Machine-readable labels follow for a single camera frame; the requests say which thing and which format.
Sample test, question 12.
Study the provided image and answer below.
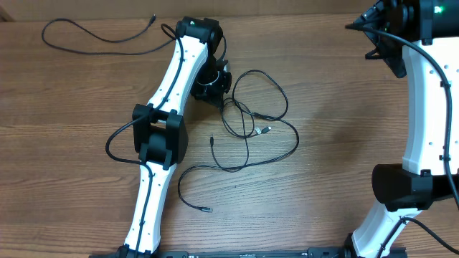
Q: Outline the black usb cable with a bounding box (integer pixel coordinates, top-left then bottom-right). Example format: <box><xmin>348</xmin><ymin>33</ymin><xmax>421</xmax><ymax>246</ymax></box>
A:
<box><xmin>209</xmin><ymin>96</ymin><xmax>273</xmax><ymax>172</ymax></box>

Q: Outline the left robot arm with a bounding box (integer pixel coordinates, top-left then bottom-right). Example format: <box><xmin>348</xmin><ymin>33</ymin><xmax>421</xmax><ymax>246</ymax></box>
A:
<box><xmin>116</xmin><ymin>16</ymin><xmax>232</xmax><ymax>257</ymax></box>

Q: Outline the long black cable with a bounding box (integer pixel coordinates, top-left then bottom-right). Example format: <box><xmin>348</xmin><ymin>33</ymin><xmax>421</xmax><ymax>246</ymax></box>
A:
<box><xmin>177</xmin><ymin>70</ymin><xmax>300</xmax><ymax>213</ymax></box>

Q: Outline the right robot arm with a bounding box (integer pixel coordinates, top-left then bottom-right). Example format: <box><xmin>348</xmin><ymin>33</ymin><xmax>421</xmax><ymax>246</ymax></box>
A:
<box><xmin>339</xmin><ymin>0</ymin><xmax>458</xmax><ymax>257</ymax></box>

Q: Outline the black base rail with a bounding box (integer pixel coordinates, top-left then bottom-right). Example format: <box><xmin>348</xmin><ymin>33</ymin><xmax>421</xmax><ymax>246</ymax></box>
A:
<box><xmin>88</xmin><ymin>246</ymin><xmax>409</xmax><ymax>258</ymax></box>

